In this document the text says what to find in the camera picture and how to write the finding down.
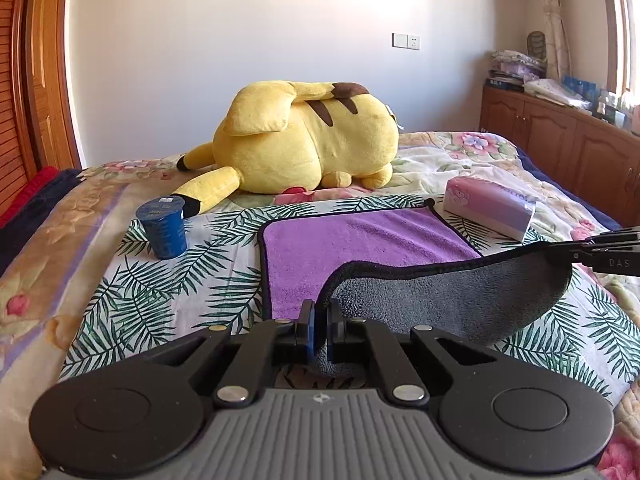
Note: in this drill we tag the purple and grey towel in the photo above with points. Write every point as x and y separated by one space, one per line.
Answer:
380 270

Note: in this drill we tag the blue cup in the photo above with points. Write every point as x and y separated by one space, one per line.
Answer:
163 227

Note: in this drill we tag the dark folded blanket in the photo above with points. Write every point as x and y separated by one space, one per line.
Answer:
30 205

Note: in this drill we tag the wooden cabinet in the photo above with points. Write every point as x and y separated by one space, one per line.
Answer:
560 140

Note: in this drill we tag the leaf print blanket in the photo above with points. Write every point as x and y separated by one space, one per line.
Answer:
200 280

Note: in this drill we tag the bed with floral quilt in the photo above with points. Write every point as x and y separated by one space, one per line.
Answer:
65 240

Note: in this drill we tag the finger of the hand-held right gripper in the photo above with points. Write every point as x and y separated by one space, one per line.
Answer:
595 249

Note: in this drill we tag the pile of folded cloths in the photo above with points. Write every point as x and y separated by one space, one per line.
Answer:
520 72

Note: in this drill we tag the white wall socket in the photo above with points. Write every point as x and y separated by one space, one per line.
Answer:
406 40

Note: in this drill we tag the pink tissue pack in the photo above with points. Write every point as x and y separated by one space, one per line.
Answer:
490 205

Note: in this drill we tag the yellow plush toy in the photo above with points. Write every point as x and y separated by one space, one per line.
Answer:
305 140

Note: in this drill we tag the floral curtain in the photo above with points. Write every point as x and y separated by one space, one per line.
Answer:
550 15

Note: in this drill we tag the wooden wardrobe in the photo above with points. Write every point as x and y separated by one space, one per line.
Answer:
30 70

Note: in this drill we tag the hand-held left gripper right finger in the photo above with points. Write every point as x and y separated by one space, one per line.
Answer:
334 321

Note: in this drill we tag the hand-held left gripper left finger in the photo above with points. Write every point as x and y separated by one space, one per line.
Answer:
310 321

